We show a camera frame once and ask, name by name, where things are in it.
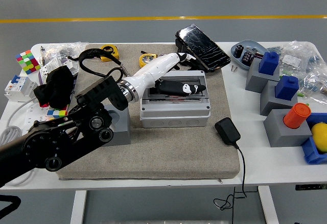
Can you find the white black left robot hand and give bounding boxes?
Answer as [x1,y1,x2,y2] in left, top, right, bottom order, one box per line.
[126,52,207,100]

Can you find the grey junction box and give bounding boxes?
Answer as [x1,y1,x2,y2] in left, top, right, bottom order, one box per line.
[139,70,212,129]

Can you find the black box with cracked lid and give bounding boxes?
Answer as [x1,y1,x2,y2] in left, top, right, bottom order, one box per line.
[175,24,231,74]

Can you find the blue block battery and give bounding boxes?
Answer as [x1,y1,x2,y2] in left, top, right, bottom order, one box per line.
[274,75,299,101]
[258,52,280,76]

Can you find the orange cylinder battery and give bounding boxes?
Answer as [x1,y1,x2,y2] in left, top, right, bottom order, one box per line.
[283,103,312,130]

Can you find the grey block holder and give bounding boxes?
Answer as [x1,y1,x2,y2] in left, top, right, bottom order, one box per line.
[260,80,298,116]
[263,109,314,148]
[102,103,132,147]
[245,57,281,94]

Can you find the white purple carton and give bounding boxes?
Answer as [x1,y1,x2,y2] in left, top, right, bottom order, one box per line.
[60,58,80,76]

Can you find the grey-brown fabric mat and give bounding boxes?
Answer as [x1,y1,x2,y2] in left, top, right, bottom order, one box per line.
[55,42,241,181]

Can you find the clear plastic bag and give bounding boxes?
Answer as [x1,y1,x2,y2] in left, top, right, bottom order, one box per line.
[42,42,89,66]

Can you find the black power adapter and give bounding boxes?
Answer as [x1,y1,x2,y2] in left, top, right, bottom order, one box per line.
[215,117,241,147]

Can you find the black cloth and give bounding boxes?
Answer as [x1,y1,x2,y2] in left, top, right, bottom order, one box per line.
[33,65,76,109]

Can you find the blue-grey oval tray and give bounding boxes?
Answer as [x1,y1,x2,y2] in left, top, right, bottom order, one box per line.
[230,39,269,71]

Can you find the dark silver electronic component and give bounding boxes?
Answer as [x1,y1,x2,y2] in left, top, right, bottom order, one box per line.
[251,47,265,59]

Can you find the clear pen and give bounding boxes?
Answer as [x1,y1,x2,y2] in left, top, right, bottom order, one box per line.
[39,45,46,66]

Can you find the white power strip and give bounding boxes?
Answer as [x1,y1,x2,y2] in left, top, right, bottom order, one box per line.
[21,101,52,135]

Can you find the white circuit breaker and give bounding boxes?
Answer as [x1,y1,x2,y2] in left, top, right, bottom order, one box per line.
[4,74,39,104]

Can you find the clear bags of small parts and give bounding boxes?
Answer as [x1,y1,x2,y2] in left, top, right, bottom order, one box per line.
[267,40,327,99]

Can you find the white table leg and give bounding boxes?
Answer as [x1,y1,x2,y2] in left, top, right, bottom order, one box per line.
[70,190,87,224]
[258,186,279,224]

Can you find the blue plastic bin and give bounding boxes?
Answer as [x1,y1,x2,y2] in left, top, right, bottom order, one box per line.
[300,113,327,165]

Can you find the yellow lemon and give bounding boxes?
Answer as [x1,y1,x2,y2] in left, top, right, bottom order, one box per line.
[311,123,327,155]

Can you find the black table control panel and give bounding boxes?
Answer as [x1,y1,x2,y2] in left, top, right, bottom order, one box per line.
[295,184,327,191]

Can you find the yellow tape measure, black strap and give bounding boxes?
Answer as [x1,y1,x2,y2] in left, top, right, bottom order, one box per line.
[67,44,120,63]

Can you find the white wall socket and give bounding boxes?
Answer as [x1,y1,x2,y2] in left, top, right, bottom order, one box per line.
[40,64,56,82]

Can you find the black adapter cord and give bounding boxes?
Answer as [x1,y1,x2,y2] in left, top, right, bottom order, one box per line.
[213,144,259,224]

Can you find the white power cable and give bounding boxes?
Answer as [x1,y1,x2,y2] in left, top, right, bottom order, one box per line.
[0,98,35,188]

